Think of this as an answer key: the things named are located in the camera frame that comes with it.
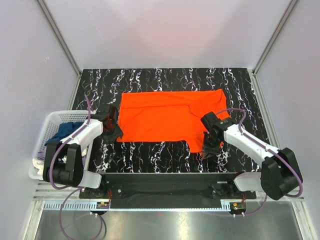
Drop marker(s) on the lavender t shirt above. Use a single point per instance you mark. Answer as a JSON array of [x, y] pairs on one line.
[[41, 155]]

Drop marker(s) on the right aluminium frame post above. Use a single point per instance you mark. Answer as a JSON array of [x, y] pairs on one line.
[[275, 35]]

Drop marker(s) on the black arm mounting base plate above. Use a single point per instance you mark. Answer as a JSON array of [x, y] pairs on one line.
[[209, 185]]

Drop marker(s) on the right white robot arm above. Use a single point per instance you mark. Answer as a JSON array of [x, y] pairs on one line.
[[279, 173]]

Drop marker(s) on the white slotted cable duct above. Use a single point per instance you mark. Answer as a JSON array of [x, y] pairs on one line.
[[139, 206]]

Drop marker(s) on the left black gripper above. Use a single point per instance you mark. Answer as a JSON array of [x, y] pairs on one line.
[[114, 124]]

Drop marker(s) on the orange t shirt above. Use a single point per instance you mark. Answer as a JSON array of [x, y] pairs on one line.
[[169, 116]]

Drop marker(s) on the navy blue t shirt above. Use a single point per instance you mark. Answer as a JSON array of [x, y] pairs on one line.
[[64, 130]]

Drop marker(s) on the right orange connector box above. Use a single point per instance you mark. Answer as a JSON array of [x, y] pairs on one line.
[[239, 206]]

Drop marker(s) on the left orange connector box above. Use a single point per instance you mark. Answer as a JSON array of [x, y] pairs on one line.
[[103, 204]]

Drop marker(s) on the white plastic laundry basket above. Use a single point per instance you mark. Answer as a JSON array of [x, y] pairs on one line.
[[52, 123]]

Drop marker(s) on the aluminium frame post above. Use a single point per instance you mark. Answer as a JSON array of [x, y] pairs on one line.
[[58, 35], [275, 35]]

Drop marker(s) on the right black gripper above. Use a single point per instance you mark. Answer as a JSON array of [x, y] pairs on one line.
[[210, 146]]

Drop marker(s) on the black marble pattern mat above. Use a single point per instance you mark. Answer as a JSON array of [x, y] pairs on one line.
[[104, 87]]

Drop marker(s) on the white t shirt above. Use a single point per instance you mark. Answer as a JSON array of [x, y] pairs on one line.
[[39, 165]]

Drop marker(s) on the orange connector box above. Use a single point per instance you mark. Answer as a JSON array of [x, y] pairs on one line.
[[103, 204], [239, 206]]

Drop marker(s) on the left aluminium frame post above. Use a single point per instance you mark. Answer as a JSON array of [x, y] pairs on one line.
[[58, 35]]

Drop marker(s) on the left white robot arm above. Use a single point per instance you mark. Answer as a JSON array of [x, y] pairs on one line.
[[63, 162]]

